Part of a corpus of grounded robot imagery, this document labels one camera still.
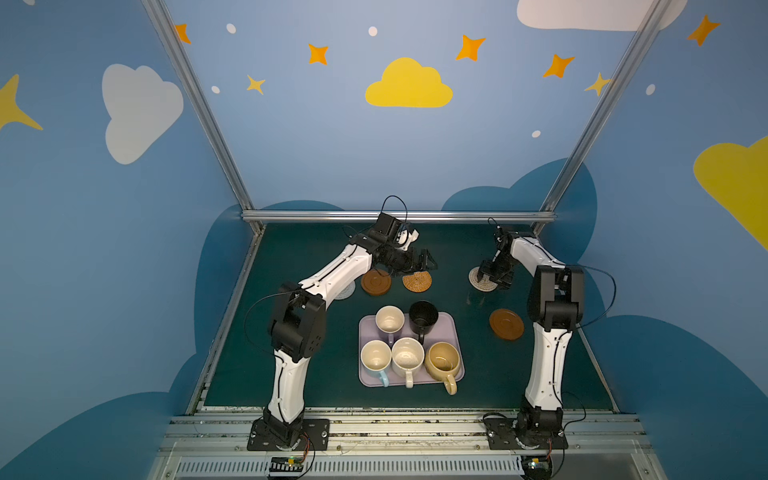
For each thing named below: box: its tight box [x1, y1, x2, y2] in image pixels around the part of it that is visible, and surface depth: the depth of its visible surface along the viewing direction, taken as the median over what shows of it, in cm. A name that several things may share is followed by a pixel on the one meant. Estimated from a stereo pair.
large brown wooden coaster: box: [361, 269, 392, 296], surface depth 106 cm
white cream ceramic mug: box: [392, 337, 425, 388], surface depth 83 cm
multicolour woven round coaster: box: [468, 266, 498, 292], surface depth 106 cm
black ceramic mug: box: [408, 300, 439, 346], surface depth 88 cm
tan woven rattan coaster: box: [402, 271, 432, 293], surface depth 106 cm
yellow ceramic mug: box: [425, 341, 461, 395], surface depth 81 cm
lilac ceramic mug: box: [375, 305, 406, 346], surface depth 90 cm
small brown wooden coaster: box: [489, 308, 525, 341], surface depth 97 cm
